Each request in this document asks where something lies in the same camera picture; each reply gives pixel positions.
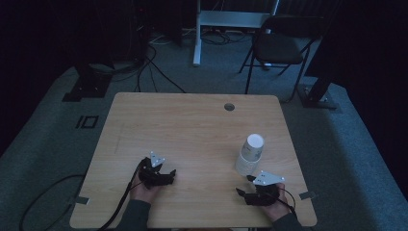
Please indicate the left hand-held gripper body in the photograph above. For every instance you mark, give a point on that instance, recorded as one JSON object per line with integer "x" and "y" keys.
{"x": 150, "y": 174}

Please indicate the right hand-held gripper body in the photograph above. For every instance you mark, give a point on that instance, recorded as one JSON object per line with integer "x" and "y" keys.
{"x": 265, "y": 192}

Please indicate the clear plastic cup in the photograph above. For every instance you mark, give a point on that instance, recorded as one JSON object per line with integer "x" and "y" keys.
{"x": 250, "y": 154}

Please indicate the person's left hand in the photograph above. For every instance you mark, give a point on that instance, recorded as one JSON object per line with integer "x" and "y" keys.
{"x": 142, "y": 192}

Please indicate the person's right hand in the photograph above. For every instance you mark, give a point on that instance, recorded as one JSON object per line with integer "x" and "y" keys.
{"x": 278, "y": 208}

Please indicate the grey tape piece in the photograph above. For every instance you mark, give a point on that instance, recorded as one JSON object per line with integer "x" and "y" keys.
{"x": 307, "y": 195}

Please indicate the round grey table grommet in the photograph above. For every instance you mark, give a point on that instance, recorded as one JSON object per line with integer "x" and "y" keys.
{"x": 229, "y": 107}

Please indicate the black stand base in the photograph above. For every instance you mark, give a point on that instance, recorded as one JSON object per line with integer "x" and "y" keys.
{"x": 88, "y": 83}
{"x": 317, "y": 93}

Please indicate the black folding chair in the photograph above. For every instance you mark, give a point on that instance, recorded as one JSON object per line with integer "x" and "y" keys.
{"x": 279, "y": 48}

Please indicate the white metal desk frame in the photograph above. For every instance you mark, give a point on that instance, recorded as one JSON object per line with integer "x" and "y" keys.
{"x": 224, "y": 19}

